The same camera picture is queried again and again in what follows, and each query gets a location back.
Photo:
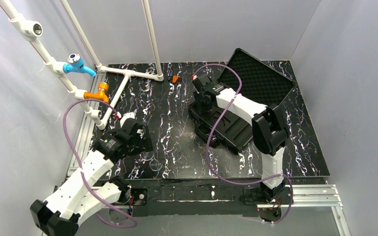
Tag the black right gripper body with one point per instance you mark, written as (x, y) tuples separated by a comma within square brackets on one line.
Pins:
[(201, 83)]

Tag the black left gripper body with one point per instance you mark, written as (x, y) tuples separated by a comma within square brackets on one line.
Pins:
[(140, 137)]

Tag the clear acrylic button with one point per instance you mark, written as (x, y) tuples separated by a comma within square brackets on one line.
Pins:
[(147, 156)]

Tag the black poker set case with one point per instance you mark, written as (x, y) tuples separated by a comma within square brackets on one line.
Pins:
[(254, 80)]

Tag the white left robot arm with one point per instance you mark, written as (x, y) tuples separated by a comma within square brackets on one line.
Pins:
[(63, 212)]

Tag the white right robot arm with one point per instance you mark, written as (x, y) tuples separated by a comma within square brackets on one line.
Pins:
[(269, 130)]

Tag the clear dealer button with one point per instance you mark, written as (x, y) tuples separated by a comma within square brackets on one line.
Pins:
[(155, 165)]

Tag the small orange black brush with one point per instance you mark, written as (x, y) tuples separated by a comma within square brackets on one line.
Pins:
[(174, 79)]

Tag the orange plastic faucet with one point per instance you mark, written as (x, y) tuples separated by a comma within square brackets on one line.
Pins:
[(100, 94)]

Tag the blue plastic faucet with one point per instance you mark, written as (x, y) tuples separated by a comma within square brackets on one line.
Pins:
[(75, 64)]

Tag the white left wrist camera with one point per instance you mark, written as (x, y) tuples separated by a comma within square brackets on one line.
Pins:
[(127, 116)]

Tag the aluminium rail frame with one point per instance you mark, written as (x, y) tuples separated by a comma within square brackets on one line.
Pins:
[(220, 195)]

